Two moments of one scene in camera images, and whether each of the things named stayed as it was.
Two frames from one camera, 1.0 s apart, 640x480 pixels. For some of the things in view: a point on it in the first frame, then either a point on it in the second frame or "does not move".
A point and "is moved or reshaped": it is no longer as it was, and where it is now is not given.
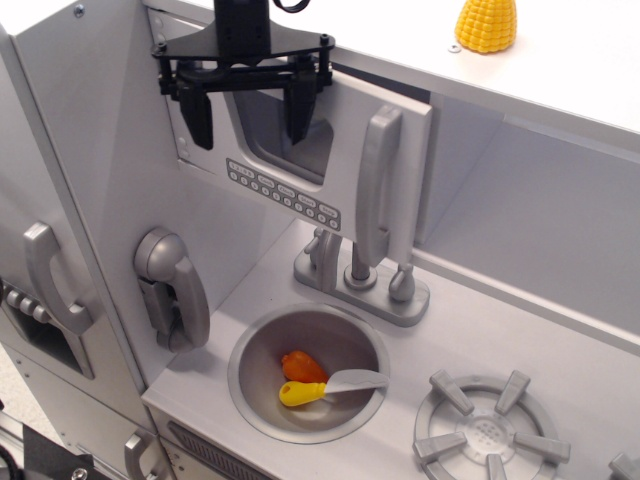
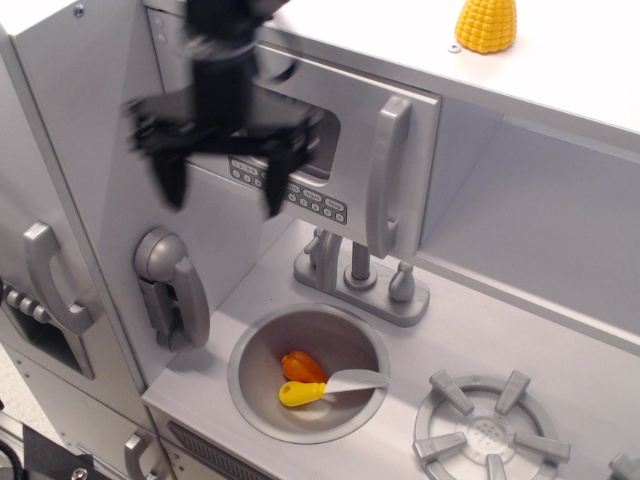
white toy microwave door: [363, 166] is moved or reshaped
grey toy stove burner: [483, 429] does not move
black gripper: [245, 52] to [223, 115]
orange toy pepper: [302, 366] does not move
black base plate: [46, 459] does not move
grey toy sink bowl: [339, 339] does not move
